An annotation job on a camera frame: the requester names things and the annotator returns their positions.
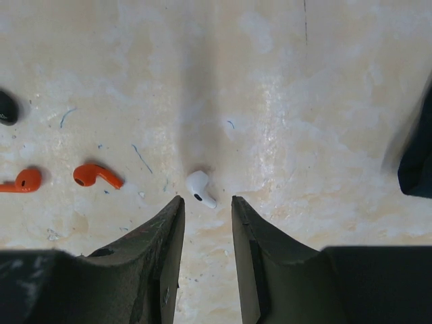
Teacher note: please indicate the upper black earbud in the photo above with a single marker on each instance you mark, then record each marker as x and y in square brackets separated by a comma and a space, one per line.
[9, 110]

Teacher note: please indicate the orange earbud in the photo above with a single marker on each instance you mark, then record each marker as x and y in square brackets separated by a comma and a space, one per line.
[28, 180]
[87, 174]

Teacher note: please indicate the dark navy crumpled cloth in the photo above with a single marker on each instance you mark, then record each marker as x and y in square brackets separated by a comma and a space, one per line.
[408, 154]

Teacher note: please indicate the right orange earbud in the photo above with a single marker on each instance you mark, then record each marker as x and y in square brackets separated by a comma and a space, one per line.
[87, 174]

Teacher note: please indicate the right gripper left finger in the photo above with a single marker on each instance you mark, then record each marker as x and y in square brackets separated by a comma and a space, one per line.
[131, 280]

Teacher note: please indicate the white earbud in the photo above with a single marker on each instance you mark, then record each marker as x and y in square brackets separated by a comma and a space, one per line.
[196, 184]

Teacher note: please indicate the left orange earbud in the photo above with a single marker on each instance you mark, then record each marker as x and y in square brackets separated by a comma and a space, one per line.
[28, 180]

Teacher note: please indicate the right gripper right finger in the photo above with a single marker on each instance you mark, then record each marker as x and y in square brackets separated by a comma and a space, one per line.
[281, 280]

